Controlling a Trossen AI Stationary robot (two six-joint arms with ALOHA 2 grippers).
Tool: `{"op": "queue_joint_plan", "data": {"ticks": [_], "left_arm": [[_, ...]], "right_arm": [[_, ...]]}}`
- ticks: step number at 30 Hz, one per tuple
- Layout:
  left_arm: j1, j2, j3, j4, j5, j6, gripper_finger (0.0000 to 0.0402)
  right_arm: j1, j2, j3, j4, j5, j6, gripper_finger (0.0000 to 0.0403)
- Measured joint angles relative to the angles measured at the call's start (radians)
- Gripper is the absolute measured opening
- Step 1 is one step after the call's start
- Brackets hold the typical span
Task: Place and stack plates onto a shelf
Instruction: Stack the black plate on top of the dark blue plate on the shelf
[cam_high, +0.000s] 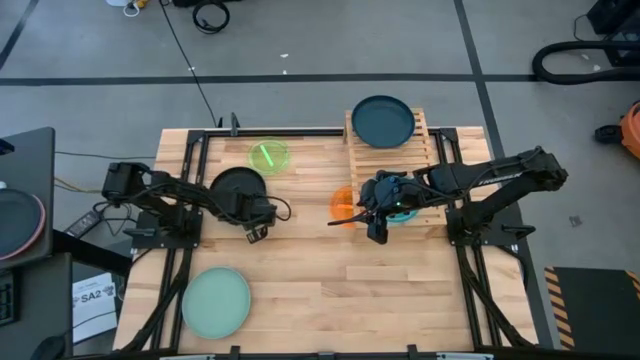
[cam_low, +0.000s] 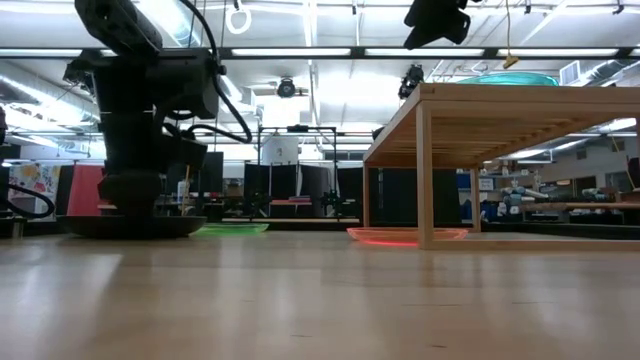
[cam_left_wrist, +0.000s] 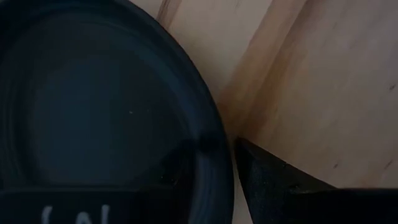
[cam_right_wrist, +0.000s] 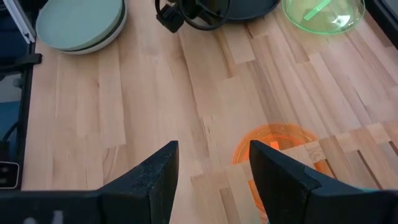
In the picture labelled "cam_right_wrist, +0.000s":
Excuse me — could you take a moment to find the stack of pale green plates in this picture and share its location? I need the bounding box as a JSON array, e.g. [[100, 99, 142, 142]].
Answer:
[[35, 0, 126, 52]]

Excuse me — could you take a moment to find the black table frame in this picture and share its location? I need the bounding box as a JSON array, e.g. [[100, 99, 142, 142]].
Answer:
[[0, 52, 43, 190]]

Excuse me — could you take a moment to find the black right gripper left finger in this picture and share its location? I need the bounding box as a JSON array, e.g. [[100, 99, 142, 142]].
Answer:
[[0, 140, 180, 224]]

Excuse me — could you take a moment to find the wooden slatted shelf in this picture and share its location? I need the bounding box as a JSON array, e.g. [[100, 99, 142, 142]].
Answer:
[[189, 120, 398, 224]]

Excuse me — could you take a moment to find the black device white outline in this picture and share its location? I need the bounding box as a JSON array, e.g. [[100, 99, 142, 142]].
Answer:
[[0, 161, 21, 190]]

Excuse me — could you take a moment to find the red transparent plate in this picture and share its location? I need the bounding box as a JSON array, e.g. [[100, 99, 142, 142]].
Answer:
[[231, 123, 336, 224]]

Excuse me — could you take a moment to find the white metal bar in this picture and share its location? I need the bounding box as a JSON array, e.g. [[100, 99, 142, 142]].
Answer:
[[2, 0, 37, 44]]

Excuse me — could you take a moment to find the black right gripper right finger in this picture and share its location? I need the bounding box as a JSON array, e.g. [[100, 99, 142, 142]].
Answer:
[[249, 139, 398, 224]]

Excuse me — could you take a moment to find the green transparent plate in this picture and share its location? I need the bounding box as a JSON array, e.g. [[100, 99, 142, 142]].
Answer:
[[281, 0, 367, 35]]

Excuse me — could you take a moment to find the dark grey plate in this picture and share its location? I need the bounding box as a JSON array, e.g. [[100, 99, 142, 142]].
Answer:
[[198, 0, 282, 22]]

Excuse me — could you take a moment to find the white plate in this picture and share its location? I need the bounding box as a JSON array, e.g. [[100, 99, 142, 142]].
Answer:
[[58, 7, 128, 56]]

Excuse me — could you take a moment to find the black left camera cable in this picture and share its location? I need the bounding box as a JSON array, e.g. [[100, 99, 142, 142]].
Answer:
[[177, 0, 233, 31]]

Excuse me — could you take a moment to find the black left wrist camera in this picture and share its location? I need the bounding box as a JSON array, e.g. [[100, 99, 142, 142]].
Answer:
[[154, 2, 185, 34]]

